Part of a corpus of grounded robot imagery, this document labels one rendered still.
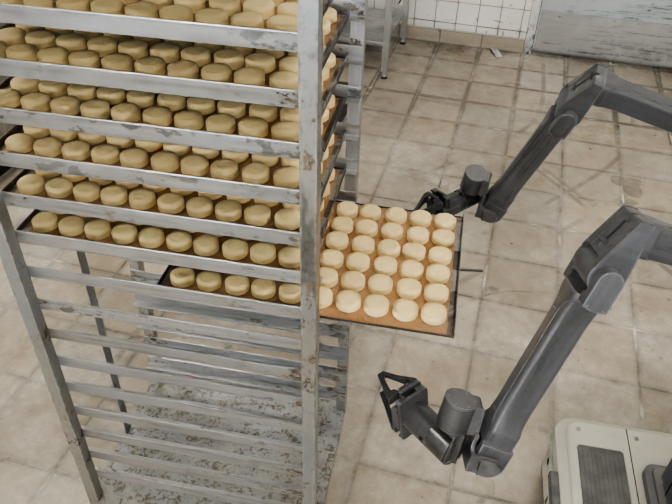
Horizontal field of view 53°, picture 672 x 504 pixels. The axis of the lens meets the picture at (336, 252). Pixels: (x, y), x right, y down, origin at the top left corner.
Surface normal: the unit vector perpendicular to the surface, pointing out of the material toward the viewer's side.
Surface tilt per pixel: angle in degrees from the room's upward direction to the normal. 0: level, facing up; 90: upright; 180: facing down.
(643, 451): 0
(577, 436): 0
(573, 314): 83
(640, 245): 76
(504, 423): 65
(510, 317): 0
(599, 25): 90
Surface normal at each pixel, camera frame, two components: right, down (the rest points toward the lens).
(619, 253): -0.04, 0.41
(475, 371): 0.03, -0.78
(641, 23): -0.27, 0.59
